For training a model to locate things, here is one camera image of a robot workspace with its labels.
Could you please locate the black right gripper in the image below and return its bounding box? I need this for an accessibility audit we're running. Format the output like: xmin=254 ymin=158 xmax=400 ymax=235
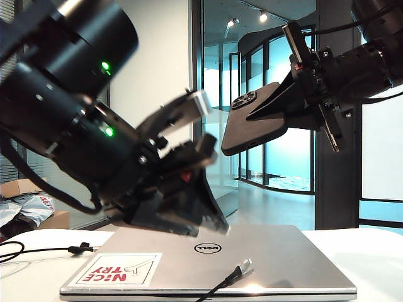
xmin=246 ymin=21 xmax=354 ymax=154

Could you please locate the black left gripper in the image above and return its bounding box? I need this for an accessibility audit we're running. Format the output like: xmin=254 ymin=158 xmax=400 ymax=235
xmin=103 ymin=92 xmax=230 ymax=238

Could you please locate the black phone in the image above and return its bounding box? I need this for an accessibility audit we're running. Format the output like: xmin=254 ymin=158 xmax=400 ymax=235
xmin=220 ymin=81 xmax=290 ymax=157

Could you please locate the black charging cable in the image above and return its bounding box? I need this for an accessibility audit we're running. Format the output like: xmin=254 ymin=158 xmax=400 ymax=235
xmin=0 ymin=241 xmax=254 ymax=302

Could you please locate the white red Nice Try sticker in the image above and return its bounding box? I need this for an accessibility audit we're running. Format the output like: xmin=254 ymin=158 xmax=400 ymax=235
xmin=67 ymin=252 xmax=163 ymax=288

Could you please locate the silver Dell laptop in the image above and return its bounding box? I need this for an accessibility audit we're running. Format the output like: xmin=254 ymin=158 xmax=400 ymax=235
xmin=59 ymin=223 xmax=358 ymax=302

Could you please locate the large brown cardboard box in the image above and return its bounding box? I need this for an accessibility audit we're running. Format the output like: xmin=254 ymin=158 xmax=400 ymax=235
xmin=37 ymin=210 xmax=71 ymax=231

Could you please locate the grey plastic bag red print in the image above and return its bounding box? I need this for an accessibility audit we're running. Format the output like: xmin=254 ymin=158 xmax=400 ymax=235
xmin=0 ymin=193 xmax=55 ymax=228

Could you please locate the small open cardboard box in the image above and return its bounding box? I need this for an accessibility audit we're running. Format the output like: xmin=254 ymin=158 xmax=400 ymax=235
xmin=0 ymin=178 xmax=48 ymax=199

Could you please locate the black bag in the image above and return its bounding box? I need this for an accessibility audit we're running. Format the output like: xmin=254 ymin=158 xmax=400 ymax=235
xmin=0 ymin=213 xmax=39 ymax=237

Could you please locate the glass door with black frame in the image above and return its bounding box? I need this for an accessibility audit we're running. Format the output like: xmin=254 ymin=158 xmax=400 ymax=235
xmin=201 ymin=0 xmax=241 ymax=225

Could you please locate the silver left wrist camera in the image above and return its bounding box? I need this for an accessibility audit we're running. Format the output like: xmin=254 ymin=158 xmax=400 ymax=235
xmin=184 ymin=89 xmax=214 ymax=122

